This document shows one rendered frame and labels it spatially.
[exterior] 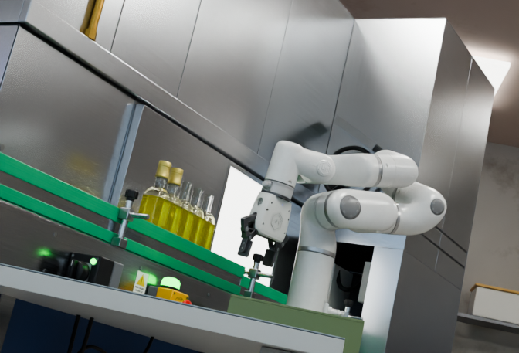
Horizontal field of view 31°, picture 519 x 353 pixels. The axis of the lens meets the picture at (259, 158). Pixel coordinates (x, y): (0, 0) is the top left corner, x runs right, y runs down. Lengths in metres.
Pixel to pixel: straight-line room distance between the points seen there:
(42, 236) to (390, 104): 1.93
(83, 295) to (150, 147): 1.10
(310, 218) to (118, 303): 0.88
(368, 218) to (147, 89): 0.72
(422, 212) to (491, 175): 7.17
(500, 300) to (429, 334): 5.17
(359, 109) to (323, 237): 1.35
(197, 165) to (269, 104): 0.50
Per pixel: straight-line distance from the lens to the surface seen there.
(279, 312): 2.14
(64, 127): 2.39
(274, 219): 2.24
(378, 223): 2.31
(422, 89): 3.54
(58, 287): 1.58
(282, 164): 2.24
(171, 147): 2.69
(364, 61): 3.68
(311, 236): 2.31
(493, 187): 9.59
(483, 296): 8.85
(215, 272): 2.46
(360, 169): 2.37
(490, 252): 9.45
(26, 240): 1.88
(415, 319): 3.55
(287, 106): 3.31
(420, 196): 2.47
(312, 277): 2.28
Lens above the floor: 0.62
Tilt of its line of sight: 14 degrees up
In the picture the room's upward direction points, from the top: 13 degrees clockwise
